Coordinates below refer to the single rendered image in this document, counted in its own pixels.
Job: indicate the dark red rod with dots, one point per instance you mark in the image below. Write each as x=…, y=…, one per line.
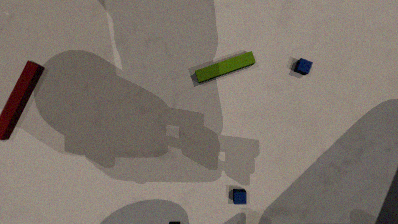
x=19, y=98

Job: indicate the olive green rectangular bar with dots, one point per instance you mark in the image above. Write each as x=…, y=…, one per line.
x=225, y=67

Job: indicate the small blue cube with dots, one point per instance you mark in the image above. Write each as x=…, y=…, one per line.
x=239, y=196
x=303, y=66

